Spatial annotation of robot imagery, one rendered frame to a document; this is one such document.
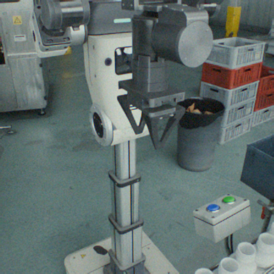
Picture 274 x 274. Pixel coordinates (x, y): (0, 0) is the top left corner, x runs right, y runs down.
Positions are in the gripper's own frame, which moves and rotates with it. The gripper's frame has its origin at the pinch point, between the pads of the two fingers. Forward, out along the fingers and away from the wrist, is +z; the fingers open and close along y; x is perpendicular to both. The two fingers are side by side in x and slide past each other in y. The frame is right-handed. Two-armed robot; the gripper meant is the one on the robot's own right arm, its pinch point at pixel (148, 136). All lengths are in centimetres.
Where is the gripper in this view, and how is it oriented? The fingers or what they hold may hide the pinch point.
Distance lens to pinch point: 50.2
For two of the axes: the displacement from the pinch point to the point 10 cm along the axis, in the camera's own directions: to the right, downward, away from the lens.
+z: -0.1, 8.8, 4.7
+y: 5.2, 4.0, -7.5
